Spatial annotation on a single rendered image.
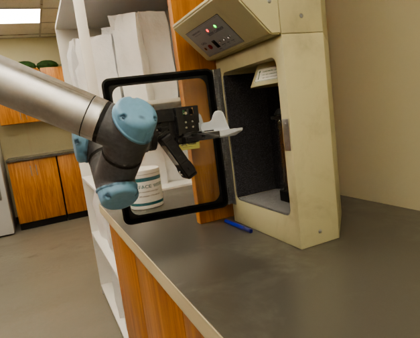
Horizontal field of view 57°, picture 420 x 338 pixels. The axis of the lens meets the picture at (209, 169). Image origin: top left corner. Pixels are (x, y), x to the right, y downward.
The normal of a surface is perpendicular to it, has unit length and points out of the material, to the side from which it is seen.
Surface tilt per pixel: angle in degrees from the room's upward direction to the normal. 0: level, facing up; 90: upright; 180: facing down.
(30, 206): 90
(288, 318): 0
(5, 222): 90
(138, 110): 47
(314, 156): 90
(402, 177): 90
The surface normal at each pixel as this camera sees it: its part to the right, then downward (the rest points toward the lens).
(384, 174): -0.90, 0.18
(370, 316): -0.13, -0.98
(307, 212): 0.41, 0.08
